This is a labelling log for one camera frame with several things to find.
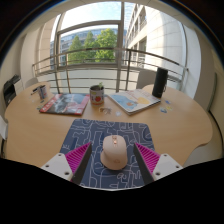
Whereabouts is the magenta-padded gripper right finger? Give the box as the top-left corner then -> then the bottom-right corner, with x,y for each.
133,142 -> 184,186

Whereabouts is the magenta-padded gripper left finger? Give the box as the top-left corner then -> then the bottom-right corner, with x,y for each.
40,141 -> 93,186

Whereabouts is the beige computer mouse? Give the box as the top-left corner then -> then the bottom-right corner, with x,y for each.
100,134 -> 129,171

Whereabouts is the blue patterned mouse pad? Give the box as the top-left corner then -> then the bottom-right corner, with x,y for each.
59,118 -> 156,190

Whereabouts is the red cover magazine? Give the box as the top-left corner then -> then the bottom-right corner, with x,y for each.
38,92 -> 91,117

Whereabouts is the light blue cover magazine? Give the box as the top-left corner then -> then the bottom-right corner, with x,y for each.
107,88 -> 162,116

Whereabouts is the pale sticker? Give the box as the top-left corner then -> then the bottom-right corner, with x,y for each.
98,106 -> 113,115

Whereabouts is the small potted plant in can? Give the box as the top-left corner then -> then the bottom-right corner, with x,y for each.
89,82 -> 106,106

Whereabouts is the small cup with pens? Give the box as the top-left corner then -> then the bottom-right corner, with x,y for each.
30,84 -> 48,101

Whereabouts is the black cylindrical speaker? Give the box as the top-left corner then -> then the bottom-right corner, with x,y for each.
151,67 -> 169,99

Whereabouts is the black printer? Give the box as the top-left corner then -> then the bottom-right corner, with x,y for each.
2,74 -> 23,108

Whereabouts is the metal balcony railing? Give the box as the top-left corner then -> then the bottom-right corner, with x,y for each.
31,47 -> 189,94

